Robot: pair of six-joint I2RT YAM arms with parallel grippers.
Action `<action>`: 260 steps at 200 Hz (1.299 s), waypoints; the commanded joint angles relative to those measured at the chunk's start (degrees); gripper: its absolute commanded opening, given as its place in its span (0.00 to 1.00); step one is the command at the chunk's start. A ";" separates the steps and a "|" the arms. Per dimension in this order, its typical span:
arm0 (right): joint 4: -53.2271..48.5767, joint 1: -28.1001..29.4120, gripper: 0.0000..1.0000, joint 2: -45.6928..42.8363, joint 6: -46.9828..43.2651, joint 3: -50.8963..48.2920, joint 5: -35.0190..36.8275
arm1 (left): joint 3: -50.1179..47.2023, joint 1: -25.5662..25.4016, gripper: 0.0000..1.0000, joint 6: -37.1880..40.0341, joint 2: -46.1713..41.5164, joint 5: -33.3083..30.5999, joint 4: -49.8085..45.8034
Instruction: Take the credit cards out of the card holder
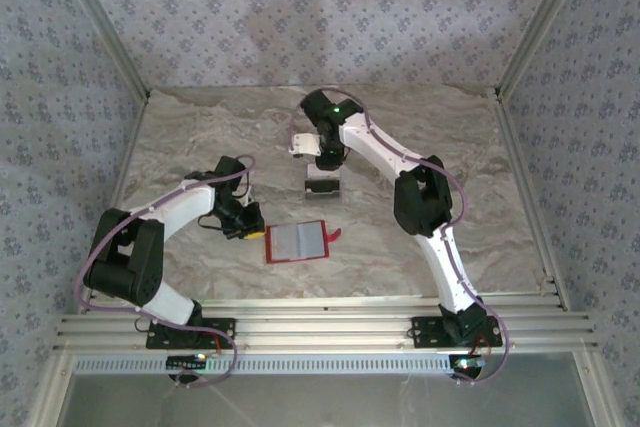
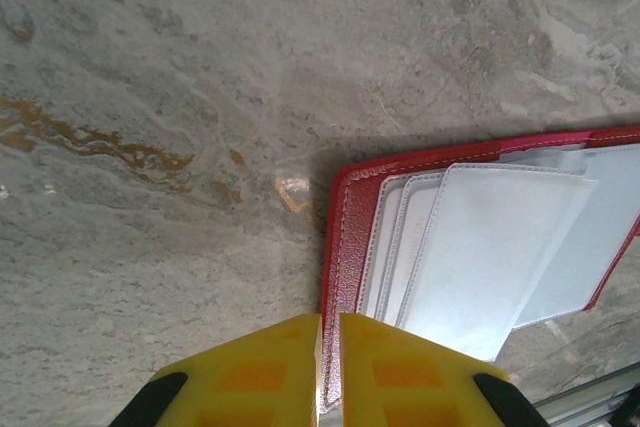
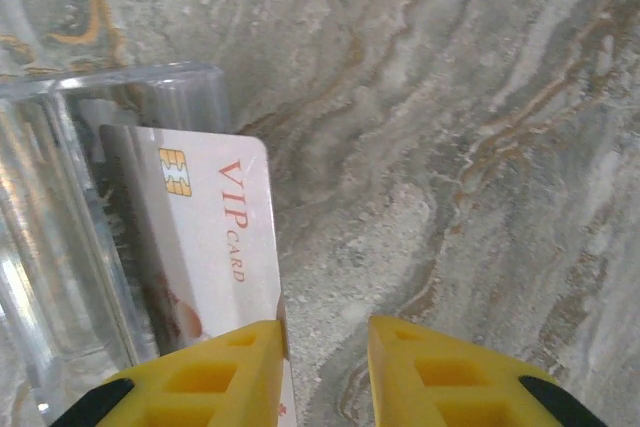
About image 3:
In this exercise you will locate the clear acrylic card stand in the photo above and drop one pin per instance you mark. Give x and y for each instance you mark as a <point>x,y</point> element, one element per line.
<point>30,197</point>

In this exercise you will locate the mirrored silver card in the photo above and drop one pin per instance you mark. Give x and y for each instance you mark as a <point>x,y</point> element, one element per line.
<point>114,202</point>

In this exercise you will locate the white VIP card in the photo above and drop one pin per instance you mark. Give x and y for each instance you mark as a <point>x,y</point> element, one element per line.
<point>215,247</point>

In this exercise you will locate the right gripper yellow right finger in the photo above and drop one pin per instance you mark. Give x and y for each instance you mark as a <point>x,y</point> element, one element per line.
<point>450,387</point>

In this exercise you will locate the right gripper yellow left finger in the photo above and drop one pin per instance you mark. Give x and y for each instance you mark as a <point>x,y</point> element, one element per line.
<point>200,387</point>

